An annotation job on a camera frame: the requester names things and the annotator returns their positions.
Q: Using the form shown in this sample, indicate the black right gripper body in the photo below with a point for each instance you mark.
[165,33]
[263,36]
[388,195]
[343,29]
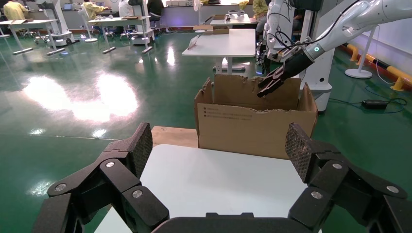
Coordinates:
[297,64]

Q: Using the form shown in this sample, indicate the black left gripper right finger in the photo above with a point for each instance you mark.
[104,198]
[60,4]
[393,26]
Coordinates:
[328,173]

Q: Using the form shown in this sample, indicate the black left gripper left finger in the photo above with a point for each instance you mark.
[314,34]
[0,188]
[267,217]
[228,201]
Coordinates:
[119,173]

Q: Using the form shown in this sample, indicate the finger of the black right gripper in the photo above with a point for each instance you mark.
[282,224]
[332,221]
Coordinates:
[272,77]
[272,87]

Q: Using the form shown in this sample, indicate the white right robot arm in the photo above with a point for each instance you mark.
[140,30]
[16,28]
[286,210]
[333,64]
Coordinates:
[354,22]

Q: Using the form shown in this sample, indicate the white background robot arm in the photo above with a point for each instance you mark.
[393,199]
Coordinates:
[275,19]

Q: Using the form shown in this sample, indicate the big open cardboard box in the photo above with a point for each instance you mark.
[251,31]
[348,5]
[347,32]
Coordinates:
[251,132]

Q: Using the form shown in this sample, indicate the flat cardboard box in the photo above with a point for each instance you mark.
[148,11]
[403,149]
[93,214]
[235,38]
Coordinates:
[219,30]

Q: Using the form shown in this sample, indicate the white background robot column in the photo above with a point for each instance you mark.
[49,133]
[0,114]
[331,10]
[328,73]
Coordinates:
[320,83]

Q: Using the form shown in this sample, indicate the white background table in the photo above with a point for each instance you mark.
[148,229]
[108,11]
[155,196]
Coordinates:
[225,43]
[235,22]

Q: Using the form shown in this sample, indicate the person in yellow shirt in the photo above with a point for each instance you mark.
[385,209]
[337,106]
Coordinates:
[260,9]
[93,9]
[14,11]

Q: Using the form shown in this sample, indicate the wooden platform board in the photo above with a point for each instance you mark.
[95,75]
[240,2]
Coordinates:
[173,136]

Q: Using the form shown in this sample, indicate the small open cardboard carton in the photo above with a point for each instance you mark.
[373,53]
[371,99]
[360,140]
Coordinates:
[219,17]

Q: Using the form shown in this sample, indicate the black power adapter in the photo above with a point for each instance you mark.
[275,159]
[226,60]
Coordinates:
[375,104]

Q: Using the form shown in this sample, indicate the clear sign stand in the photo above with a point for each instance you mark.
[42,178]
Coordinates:
[193,43]

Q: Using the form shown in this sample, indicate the white standing fan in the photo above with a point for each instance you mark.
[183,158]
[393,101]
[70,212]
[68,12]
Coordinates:
[199,16]
[87,22]

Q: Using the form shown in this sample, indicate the person in black shirt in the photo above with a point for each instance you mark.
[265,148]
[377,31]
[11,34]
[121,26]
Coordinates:
[156,8]

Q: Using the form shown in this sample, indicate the white workshop table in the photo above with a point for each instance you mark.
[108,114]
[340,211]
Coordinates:
[25,22]
[119,20]

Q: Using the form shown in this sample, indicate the person in white shirt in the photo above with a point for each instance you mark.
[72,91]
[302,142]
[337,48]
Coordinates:
[125,8]

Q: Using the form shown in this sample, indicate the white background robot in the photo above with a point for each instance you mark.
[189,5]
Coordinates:
[56,22]

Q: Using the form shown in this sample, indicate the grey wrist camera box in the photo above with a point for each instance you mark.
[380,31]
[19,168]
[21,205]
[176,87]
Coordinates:
[278,55]

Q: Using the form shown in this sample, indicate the white pedestal stand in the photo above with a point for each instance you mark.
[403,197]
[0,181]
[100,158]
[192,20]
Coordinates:
[359,74]

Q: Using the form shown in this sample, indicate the yellow black guard rail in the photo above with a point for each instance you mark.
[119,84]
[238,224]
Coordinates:
[397,72]

